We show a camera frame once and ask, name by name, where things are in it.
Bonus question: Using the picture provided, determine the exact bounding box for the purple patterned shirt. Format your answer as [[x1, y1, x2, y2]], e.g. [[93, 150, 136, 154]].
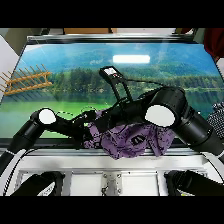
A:
[[81, 111, 176, 161]]

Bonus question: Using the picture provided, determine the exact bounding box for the brown wooden rack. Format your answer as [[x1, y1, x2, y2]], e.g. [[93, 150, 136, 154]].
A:
[[0, 63, 54, 97]]

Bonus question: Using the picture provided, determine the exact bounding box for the black white dotted garment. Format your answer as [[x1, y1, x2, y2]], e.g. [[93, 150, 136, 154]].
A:
[[206, 102, 224, 141]]

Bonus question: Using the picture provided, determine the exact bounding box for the red garment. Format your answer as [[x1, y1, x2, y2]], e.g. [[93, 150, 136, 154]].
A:
[[203, 28, 224, 62]]

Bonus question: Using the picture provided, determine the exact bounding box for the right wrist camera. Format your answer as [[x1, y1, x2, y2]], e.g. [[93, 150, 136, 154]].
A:
[[99, 65, 133, 105]]

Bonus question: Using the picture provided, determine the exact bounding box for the black cable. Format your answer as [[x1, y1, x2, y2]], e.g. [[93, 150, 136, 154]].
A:
[[116, 77, 165, 87]]

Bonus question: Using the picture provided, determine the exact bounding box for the silver frame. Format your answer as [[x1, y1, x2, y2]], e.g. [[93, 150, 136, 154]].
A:
[[6, 33, 224, 197]]

